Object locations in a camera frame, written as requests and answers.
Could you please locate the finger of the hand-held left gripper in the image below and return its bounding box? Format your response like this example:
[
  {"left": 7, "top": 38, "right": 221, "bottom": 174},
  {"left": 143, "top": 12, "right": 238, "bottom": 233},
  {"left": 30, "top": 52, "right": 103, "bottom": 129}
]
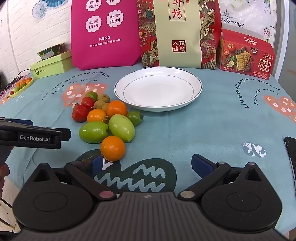
[
  {"left": 0, "top": 122, "right": 71, "bottom": 150},
  {"left": 0, "top": 117, "right": 35, "bottom": 127}
]

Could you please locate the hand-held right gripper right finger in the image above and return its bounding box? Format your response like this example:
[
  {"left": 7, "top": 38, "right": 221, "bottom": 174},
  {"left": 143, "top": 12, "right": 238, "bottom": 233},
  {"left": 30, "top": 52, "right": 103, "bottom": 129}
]
[{"left": 178, "top": 153, "right": 266, "bottom": 199}]

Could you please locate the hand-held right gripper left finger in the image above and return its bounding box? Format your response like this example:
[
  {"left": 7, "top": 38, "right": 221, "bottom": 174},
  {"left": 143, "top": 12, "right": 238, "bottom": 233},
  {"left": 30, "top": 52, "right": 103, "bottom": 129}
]
[{"left": 30, "top": 155, "right": 117, "bottom": 202}]

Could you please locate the orange mandarin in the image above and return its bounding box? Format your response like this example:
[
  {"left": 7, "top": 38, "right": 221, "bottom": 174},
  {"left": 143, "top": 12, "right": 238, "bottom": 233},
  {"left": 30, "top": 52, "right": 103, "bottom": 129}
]
[
  {"left": 106, "top": 100, "right": 128, "bottom": 118},
  {"left": 87, "top": 109, "right": 107, "bottom": 123},
  {"left": 100, "top": 136, "right": 126, "bottom": 162}
]

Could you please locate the large green jujube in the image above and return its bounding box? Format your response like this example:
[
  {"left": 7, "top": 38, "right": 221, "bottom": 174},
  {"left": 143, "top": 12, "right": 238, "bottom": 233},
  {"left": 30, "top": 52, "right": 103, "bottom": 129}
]
[
  {"left": 108, "top": 114, "right": 135, "bottom": 142},
  {"left": 79, "top": 121, "right": 109, "bottom": 144}
]

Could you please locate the small red tomato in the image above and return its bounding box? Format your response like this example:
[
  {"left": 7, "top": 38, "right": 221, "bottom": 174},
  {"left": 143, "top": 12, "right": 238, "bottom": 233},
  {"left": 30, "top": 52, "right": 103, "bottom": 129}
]
[
  {"left": 72, "top": 104, "right": 90, "bottom": 122},
  {"left": 81, "top": 97, "right": 95, "bottom": 109}
]

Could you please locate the small green tomato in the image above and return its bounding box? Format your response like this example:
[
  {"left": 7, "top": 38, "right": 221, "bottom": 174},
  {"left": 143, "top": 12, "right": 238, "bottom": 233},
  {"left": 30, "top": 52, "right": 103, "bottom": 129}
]
[{"left": 126, "top": 111, "right": 144, "bottom": 127}]

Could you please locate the white plate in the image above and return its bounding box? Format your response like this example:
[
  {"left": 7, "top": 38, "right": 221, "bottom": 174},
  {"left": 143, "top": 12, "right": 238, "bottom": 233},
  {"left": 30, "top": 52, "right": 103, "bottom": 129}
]
[{"left": 114, "top": 67, "right": 203, "bottom": 112}]

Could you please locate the yellow-green tray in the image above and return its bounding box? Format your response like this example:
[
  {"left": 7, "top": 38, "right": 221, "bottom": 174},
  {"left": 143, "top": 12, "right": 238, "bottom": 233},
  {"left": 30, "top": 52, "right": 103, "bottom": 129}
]
[{"left": 8, "top": 77, "right": 34, "bottom": 98}]

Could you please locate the pile of small colourful tomatoes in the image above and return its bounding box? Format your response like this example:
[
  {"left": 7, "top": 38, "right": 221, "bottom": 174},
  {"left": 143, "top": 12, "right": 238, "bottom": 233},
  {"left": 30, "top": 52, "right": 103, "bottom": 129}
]
[{"left": 9, "top": 77, "right": 32, "bottom": 96}]

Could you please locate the teal printed tablecloth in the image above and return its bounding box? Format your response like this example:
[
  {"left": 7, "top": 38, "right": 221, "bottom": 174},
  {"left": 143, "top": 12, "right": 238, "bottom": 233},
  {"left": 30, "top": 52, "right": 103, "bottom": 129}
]
[{"left": 0, "top": 62, "right": 296, "bottom": 234}]

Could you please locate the light green box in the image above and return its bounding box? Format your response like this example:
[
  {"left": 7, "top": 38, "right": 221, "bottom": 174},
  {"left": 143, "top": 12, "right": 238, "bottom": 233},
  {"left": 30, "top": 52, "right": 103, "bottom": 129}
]
[{"left": 30, "top": 50, "right": 74, "bottom": 77}]

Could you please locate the green patterned bowl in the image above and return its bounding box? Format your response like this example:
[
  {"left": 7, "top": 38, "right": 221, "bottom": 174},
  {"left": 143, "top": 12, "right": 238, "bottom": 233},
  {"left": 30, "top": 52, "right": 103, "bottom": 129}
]
[{"left": 37, "top": 42, "right": 71, "bottom": 61}]

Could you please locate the black flat device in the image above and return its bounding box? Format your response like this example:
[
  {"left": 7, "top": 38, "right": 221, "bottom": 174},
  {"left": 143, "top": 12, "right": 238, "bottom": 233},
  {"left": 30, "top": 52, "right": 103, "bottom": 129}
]
[{"left": 284, "top": 136, "right": 296, "bottom": 186}]

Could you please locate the pink paper bag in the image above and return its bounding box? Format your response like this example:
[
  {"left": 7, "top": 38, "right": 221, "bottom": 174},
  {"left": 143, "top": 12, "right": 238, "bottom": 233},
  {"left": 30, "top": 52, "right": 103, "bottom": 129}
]
[{"left": 70, "top": 0, "right": 142, "bottom": 70}]

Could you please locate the red cracker box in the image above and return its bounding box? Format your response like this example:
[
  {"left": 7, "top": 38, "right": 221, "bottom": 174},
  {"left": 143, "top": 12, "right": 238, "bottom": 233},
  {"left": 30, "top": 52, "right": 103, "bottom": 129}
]
[{"left": 217, "top": 28, "right": 273, "bottom": 80}]

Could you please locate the blue paper fan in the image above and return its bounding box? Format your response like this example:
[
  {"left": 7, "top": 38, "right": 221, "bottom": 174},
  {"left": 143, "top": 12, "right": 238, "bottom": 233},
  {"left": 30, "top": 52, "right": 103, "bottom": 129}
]
[{"left": 43, "top": 0, "right": 67, "bottom": 6}]

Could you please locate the red and cream printed bag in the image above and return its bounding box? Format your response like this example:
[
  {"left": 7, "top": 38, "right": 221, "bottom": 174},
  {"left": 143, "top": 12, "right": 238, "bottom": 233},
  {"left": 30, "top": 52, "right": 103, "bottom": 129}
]
[{"left": 136, "top": 0, "right": 222, "bottom": 70}]

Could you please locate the round blue wall sticker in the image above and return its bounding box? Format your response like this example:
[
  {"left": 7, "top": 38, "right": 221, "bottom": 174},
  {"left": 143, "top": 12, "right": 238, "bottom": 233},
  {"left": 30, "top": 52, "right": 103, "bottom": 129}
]
[{"left": 32, "top": 3, "right": 48, "bottom": 16}]

